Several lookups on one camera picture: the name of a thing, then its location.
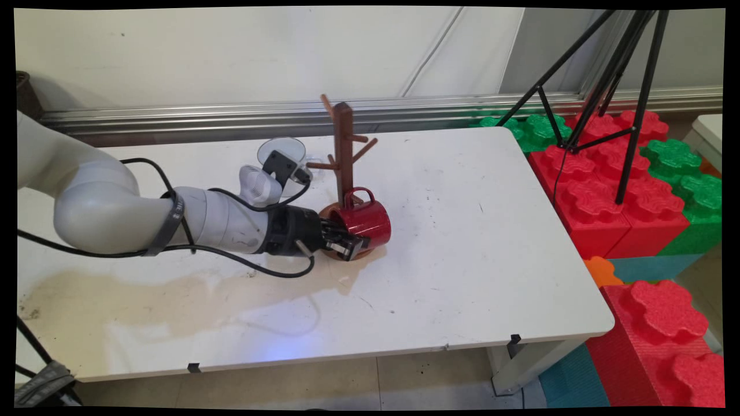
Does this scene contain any orange foam block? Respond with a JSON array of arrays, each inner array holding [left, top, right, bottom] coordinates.
[[584, 256, 625, 288]]

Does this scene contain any black tripod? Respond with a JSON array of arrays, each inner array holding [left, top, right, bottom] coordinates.
[[496, 9, 670, 206]]

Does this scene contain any red foam block tall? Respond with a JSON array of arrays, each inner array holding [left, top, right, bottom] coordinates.
[[587, 280, 725, 408]]

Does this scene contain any red ceramic mug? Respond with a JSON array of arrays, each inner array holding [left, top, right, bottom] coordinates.
[[328, 186, 393, 253]]

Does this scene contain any aluminium wall rail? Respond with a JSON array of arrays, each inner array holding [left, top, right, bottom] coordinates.
[[26, 87, 723, 148]]

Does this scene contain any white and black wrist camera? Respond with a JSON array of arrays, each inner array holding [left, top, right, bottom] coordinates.
[[239, 149, 313, 207]]

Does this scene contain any red foam block wide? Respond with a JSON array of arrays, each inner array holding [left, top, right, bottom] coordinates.
[[529, 142, 690, 261]]

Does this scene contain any white table leg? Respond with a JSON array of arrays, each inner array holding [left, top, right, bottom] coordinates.
[[487, 337, 586, 397]]

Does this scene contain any white side table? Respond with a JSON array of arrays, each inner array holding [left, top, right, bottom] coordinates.
[[682, 114, 723, 174]]

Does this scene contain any teal foam block small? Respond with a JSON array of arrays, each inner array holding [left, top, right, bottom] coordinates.
[[539, 344, 611, 408]]

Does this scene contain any green foam block tall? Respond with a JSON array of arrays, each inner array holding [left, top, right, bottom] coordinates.
[[641, 139, 723, 258]]

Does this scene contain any dark brown basket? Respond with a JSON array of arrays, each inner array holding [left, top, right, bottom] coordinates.
[[16, 70, 44, 119]]

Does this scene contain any red foam block low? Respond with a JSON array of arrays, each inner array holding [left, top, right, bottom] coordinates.
[[567, 110, 669, 145]]

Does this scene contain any white enamel mug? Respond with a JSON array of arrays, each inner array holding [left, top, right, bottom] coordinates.
[[257, 137, 322, 200]]

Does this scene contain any gray strap with black cords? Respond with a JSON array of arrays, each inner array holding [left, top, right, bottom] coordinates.
[[14, 315, 79, 407]]

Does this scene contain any teal foam block long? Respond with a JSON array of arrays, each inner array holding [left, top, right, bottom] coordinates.
[[607, 253, 703, 284]]

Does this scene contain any green foam block flat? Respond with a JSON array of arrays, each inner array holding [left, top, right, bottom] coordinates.
[[468, 113, 573, 154]]

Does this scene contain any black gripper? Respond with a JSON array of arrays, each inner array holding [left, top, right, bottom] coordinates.
[[263, 205, 371, 262]]

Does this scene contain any brown wooden mug tree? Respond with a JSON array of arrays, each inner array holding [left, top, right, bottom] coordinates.
[[305, 94, 387, 262]]

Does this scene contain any black strap band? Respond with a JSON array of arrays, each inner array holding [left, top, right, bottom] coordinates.
[[142, 191, 186, 258]]

